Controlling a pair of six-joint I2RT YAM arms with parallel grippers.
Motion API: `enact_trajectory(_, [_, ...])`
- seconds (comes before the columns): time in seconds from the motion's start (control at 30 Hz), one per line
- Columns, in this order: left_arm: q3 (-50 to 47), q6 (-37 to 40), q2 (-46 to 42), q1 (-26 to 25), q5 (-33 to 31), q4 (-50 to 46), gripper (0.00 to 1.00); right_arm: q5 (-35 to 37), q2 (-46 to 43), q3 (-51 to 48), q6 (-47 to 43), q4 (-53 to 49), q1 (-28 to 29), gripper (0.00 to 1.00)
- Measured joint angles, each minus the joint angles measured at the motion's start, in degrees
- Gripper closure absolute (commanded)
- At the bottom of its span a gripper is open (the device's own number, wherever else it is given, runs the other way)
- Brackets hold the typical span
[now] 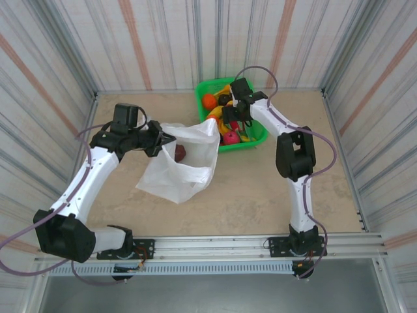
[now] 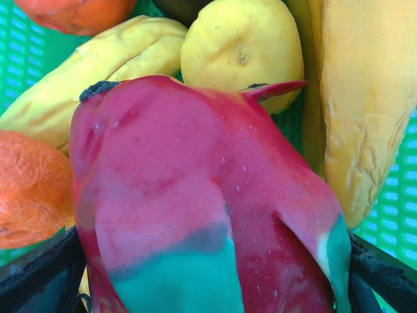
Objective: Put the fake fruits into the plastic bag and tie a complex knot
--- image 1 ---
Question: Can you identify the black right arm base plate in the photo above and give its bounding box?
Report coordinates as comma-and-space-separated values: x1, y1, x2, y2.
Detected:
266, 235, 328, 259

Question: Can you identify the green plastic basket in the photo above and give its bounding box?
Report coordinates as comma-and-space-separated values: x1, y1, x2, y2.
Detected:
194, 77, 270, 154

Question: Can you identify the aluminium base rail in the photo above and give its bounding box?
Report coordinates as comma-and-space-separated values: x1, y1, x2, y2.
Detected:
34, 231, 389, 263

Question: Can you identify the white plastic bag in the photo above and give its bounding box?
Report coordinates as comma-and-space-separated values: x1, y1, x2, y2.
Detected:
135, 117, 220, 205

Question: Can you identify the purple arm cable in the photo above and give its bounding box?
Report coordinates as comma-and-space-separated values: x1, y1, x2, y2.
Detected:
234, 66, 338, 280
0, 123, 128, 287

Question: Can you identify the small yellow banana bunch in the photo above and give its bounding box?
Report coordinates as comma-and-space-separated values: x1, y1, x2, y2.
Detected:
213, 83, 234, 98

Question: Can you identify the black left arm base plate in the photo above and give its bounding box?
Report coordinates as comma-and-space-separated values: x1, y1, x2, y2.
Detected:
96, 239, 156, 261

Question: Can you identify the yellow fake mango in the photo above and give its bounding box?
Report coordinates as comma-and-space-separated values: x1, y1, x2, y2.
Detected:
206, 106, 226, 121

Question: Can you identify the grey slotted cable duct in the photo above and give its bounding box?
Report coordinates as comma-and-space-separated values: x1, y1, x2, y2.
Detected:
47, 262, 296, 277

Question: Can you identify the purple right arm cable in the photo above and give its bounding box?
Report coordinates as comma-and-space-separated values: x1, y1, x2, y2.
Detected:
234, 66, 338, 280

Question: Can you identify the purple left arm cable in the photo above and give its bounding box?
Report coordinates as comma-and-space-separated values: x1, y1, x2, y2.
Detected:
0, 123, 128, 287

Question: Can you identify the large orange fake tangerine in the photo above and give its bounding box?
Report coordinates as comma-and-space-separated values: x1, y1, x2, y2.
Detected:
201, 93, 218, 110

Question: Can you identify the aluminium left side frame bar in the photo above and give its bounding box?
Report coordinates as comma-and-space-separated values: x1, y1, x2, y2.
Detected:
78, 92, 100, 138

